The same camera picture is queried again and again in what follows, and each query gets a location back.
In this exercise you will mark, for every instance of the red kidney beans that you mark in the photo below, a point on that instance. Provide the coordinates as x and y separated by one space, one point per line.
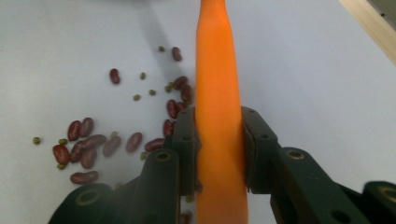
61 154

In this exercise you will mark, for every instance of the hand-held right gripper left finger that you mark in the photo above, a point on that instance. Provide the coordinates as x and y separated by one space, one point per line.
185 146

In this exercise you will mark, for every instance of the white table cover sheet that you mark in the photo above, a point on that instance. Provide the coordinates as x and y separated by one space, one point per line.
311 77

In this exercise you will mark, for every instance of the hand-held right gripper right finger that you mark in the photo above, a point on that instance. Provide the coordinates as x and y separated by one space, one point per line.
258 146

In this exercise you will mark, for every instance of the dark red debris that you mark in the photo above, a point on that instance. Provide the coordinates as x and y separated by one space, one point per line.
36 140

